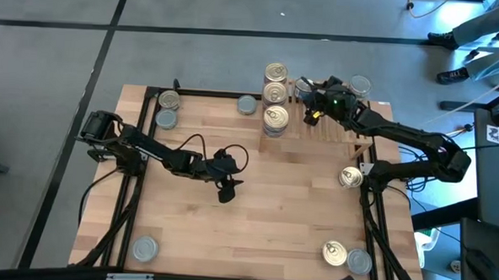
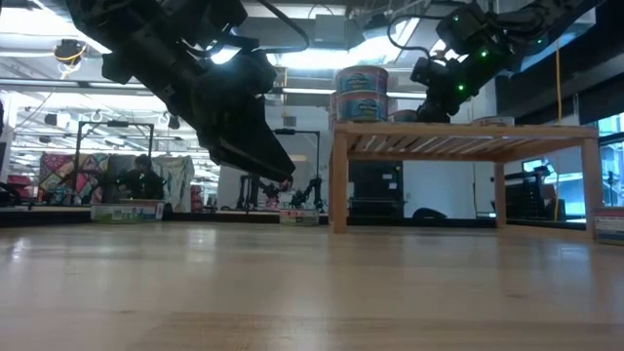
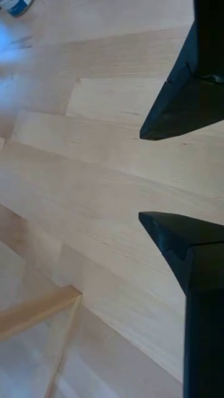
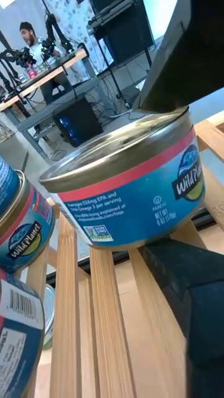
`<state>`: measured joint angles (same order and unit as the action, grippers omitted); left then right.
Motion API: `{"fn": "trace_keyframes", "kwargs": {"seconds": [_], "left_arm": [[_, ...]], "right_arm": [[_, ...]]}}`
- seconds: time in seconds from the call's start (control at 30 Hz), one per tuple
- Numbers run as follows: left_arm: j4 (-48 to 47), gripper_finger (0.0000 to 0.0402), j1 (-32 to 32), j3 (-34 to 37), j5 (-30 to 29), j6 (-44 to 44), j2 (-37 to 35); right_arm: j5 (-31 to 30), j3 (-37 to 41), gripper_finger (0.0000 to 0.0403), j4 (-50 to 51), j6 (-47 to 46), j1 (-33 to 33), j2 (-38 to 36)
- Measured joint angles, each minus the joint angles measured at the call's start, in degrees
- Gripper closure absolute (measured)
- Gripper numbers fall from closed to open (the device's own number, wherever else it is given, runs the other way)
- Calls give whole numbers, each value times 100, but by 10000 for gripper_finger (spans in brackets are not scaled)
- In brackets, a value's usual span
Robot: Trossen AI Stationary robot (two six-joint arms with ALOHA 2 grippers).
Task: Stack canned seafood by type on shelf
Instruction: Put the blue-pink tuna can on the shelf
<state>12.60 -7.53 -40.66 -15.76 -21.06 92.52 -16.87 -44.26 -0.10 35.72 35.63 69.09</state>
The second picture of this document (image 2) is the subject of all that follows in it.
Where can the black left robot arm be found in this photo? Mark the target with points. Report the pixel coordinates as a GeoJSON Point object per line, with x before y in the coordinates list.
{"type": "Point", "coordinates": [146, 29]}

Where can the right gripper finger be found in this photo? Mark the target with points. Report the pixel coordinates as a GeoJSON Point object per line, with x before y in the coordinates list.
{"type": "Point", "coordinates": [435, 112]}

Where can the black gantry frame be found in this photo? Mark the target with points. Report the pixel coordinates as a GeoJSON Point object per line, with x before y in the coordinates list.
{"type": "Point", "coordinates": [302, 131]}
{"type": "Point", "coordinates": [117, 124]}

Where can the window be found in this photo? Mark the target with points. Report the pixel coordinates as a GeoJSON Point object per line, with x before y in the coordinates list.
{"type": "Point", "coordinates": [613, 166]}

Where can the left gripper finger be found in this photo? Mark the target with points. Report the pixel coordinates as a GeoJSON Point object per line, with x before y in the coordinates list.
{"type": "Point", "coordinates": [258, 170]}
{"type": "Point", "coordinates": [234, 131]}

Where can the person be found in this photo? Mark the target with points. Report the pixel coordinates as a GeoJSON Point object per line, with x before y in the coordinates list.
{"type": "Point", "coordinates": [142, 180]}

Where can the black ceiling spot lamp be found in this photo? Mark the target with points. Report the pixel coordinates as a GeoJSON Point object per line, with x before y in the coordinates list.
{"type": "Point", "coordinates": [51, 119]}
{"type": "Point", "coordinates": [173, 122]}

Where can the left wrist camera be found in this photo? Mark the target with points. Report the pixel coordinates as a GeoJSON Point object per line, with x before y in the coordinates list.
{"type": "Point", "coordinates": [256, 73]}

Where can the black background robot arm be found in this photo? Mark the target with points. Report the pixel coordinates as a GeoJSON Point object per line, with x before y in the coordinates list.
{"type": "Point", "coordinates": [312, 190]}
{"type": "Point", "coordinates": [251, 190]}

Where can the wooden slatted shelf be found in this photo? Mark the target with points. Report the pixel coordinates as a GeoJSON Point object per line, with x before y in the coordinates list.
{"type": "Point", "coordinates": [463, 130]}

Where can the ceiling tube light strip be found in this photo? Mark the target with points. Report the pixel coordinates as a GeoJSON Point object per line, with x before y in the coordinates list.
{"type": "Point", "coordinates": [312, 91]}

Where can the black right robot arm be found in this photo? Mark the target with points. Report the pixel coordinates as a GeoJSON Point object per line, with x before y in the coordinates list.
{"type": "Point", "coordinates": [536, 14]}

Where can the black cabinet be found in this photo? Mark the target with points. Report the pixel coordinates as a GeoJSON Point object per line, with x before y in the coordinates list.
{"type": "Point", "coordinates": [378, 190]}

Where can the grey cloth cover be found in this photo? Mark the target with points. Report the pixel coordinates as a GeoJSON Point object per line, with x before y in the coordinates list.
{"type": "Point", "coordinates": [175, 178]}

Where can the colourful patchwork quilt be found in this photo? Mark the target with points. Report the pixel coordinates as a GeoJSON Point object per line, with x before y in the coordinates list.
{"type": "Point", "coordinates": [63, 170]}

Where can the grey square ceiling box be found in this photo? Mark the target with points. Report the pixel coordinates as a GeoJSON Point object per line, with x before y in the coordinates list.
{"type": "Point", "coordinates": [289, 121]}

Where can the black rounded object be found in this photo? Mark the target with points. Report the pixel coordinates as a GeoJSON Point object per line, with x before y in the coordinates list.
{"type": "Point", "coordinates": [429, 214]}

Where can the green-white label tin can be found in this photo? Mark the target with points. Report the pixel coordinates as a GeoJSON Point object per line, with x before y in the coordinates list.
{"type": "Point", "coordinates": [112, 214]}
{"type": "Point", "coordinates": [299, 218]}
{"type": "Point", "coordinates": [492, 120]}
{"type": "Point", "coordinates": [152, 209]}

